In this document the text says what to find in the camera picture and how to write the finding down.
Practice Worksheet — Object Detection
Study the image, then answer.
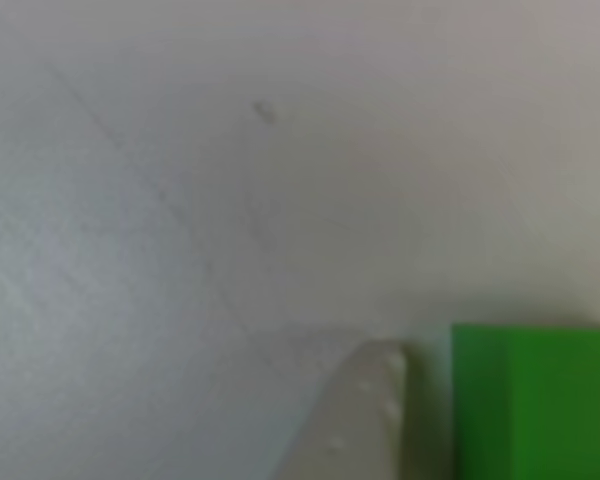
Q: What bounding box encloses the green cube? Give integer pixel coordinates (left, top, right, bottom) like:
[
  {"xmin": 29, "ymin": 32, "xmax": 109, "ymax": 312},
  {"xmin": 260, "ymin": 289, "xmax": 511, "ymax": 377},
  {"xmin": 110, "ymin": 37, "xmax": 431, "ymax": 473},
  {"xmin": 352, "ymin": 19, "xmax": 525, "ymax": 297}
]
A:
[{"xmin": 450, "ymin": 323, "xmax": 600, "ymax": 480}]

